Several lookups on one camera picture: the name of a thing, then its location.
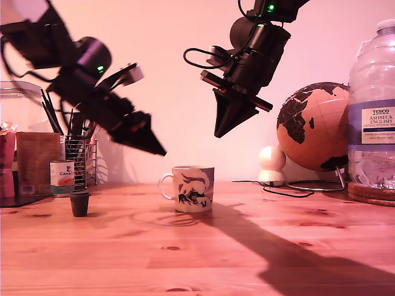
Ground metal wire utensil holder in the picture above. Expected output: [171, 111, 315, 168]
[64, 135, 98, 189]

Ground arm grey camera box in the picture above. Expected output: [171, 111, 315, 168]
[122, 62, 145, 87]
[207, 45, 231, 66]

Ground cork globe with dark continents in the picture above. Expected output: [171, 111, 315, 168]
[276, 81, 352, 173]

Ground brown paper pouch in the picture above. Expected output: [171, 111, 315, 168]
[15, 131, 61, 196]

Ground glass jar with metal lid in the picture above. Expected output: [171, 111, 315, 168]
[0, 80, 54, 135]

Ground round cork coaster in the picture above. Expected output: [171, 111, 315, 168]
[349, 195, 395, 208]
[348, 181, 395, 195]
[348, 188, 395, 202]

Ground black chopstick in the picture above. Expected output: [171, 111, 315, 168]
[46, 91, 66, 136]
[42, 102, 61, 134]
[40, 88, 65, 136]

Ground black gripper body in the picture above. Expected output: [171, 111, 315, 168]
[200, 50, 280, 112]

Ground large clear water bottle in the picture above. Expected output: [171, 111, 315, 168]
[347, 18, 395, 191]

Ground pink snack packet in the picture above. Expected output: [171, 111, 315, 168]
[0, 121, 17, 199]

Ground white round table device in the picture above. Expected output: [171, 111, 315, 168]
[257, 146, 287, 187]

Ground black camera cable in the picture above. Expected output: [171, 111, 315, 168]
[183, 47, 228, 72]

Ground thin black table cable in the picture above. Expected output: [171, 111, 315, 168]
[231, 180, 315, 199]

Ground white labelled tin can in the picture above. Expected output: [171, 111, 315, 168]
[49, 160, 76, 198]

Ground black flat mat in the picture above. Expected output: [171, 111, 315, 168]
[0, 194, 55, 208]

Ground white mug with blue print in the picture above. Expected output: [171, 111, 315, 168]
[158, 165, 215, 214]

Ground dark brown coffee capsule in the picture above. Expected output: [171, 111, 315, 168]
[69, 189, 91, 218]

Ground metal wire globe stand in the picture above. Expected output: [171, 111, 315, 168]
[288, 166, 347, 192]

